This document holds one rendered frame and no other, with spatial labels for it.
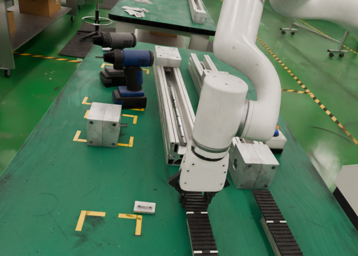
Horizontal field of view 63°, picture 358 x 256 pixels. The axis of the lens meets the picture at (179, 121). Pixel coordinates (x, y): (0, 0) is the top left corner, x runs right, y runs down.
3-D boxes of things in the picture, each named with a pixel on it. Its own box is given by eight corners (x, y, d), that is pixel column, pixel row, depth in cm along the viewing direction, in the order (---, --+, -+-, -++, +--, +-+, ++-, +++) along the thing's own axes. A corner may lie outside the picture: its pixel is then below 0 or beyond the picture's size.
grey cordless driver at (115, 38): (134, 85, 127) (138, 35, 116) (88, 89, 117) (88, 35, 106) (127, 78, 132) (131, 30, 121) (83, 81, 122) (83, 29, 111)
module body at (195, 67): (257, 168, 91) (266, 147, 86) (227, 167, 89) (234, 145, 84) (205, 69, 158) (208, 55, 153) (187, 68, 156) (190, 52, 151)
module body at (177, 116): (198, 166, 87) (204, 143, 83) (165, 165, 85) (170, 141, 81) (171, 66, 154) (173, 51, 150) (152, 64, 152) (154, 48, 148)
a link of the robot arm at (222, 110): (235, 132, 64) (195, 122, 64) (253, 76, 57) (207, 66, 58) (234, 154, 57) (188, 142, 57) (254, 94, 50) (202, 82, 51)
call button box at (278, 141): (281, 154, 100) (287, 139, 97) (255, 153, 98) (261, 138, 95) (272, 140, 106) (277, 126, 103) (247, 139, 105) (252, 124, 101)
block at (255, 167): (276, 189, 84) (287, 164, 79) (235, 188, 81) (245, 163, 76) (264, 168, 91) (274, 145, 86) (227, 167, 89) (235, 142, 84)
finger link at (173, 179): (164, 174, 64) (171, 191, 67) (198, 164, 64) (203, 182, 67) (164, 170, 65) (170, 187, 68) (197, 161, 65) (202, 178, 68)
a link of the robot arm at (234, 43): (287, 26, 68) (266, 149, 60) (220, 13, 70) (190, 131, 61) (302, 0, 60) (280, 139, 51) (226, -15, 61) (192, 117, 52)
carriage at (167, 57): (179, 73, 132) (181, 59, 128) (155, 71, 130) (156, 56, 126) (175, 60, 145) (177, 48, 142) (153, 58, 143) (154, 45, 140)
